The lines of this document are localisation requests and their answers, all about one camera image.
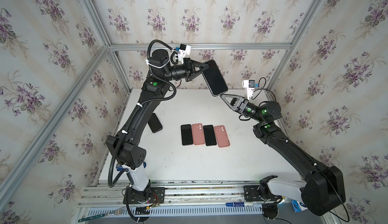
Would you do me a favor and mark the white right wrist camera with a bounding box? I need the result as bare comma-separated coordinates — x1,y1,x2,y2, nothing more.
242,79,259,100

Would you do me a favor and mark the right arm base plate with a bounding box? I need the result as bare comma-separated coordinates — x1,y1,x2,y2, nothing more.
243,184,283,203

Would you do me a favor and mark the black phone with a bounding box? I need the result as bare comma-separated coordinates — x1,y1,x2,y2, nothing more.
148,113,163,133
180,124,194,146
202,60,228,97

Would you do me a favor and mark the blue marker pen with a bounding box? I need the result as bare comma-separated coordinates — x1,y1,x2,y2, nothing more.
226,202,254,207

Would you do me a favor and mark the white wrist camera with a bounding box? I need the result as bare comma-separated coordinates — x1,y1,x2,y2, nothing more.
170,44,192,65
242,79,259,100

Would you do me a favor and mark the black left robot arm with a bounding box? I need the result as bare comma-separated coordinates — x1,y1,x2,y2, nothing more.
106,49,209,188

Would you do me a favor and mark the pink phone case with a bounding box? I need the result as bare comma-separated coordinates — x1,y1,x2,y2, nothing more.
192,124,206,145
214,125,230,148

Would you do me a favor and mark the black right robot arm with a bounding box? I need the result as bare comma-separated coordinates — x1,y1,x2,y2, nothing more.
220,94,346,216

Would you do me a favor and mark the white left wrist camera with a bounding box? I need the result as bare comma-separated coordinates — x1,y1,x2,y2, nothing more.
170,44,192,65

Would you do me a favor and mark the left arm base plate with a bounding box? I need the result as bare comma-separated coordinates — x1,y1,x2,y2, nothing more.
123,187,166,205

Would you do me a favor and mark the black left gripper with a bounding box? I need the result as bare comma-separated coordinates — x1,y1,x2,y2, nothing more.
162,58,207,83

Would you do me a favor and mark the green ruler strip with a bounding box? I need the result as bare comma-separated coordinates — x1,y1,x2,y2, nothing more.
77,210,120,223

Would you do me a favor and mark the blue white box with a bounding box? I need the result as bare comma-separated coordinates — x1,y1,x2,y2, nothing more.
291,200,308,213

